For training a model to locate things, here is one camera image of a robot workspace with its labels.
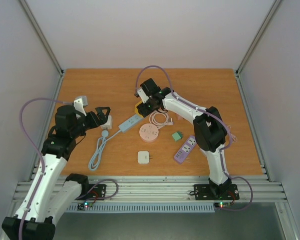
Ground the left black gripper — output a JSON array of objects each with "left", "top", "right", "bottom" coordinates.
[{"left": 72, "top": 107, "right": 111, "bottom": 138}]

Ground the yellow cube socket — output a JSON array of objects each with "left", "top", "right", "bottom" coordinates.
[{"left": 134, "top": 101, "right": 143, "bottom": 117}]

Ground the green charger plug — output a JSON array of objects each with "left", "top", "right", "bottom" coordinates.
[{"left": 171, "top": 131, "right": 183, "bottom": 142}]

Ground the pink cube socket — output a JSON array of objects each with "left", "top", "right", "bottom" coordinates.
[{"left": 176, "top": 114, "right": 185, "bottom": 121}]

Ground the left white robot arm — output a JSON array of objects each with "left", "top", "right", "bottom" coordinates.
[{"left": 2, "top": 104, "right": 111, "bottom": 240}]

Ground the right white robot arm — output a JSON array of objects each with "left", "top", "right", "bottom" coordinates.
[{"left": 135, "top": 86, "right": 231, "bottom": 198}]

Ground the white cube socket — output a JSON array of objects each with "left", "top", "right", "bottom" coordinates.
[{"left": 101, "top": 115, "right": 113, "bottom": 130}]

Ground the pink round socket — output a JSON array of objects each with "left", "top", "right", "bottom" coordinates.
[{"left": 139, "top": 123, "right": 159, "bottom": 143}]

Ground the white flat charger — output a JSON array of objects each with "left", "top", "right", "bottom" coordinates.
[{"left": 137, "top": 150, "right": 151, "bottom": 165}]

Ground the purple power strip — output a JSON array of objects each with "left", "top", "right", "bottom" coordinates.
[{"left": 174, "top": 135, "right": 197, "bottom": 164}]

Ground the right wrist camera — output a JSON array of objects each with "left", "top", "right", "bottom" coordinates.
[{"left": 134, "top": 78, "right": 161, "bottom": 103}]

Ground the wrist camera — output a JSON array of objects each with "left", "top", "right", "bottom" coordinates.
[
  {"left": 73, "top": 95, "right": 88, "bottom": 116},
  {"left": 134, "top": 78, "right": 161, "bottom": 103}
]

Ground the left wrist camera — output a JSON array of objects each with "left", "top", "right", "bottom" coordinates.
[{"left": 73, "top": 95, "right": 88, "bottom": 116}]

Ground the pink coiled cable with plug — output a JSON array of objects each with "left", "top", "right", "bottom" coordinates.
[{"left": 149, "top": 111, "right": 175, "bottom": 130}]

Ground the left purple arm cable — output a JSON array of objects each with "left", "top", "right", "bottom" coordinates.
[{"left": 18, "top": 97, "right": 73, "bottom": 240}]

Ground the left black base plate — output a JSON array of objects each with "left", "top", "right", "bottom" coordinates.
[{"left": 76, "top": 184, "right": 107, "bottom": 201}]

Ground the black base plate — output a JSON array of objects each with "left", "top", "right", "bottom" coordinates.
[
  {"left": 189, "top": 184, "right": 240, "bottom": 201},
  {"left": 76, "top": 184, "right": 107, "bottom": 201}
]

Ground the white knotted cable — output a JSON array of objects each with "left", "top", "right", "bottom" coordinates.
[{"left": 226, "top": 124, "right": 238, "bottom": 145}]

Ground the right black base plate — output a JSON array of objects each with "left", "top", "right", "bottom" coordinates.
[{"left": 189, "top": 184, "right": 240, "bottom": 201}]

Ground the grey slotted cable duct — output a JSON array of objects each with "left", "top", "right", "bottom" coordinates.
[{"left": 66, "top": 202, "right": 215, "bottom": 214}]

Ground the aluminium rail frame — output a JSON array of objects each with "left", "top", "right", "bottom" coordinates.
[{"left": 13, "top": 174, "right": 288, "bottom": 203}]

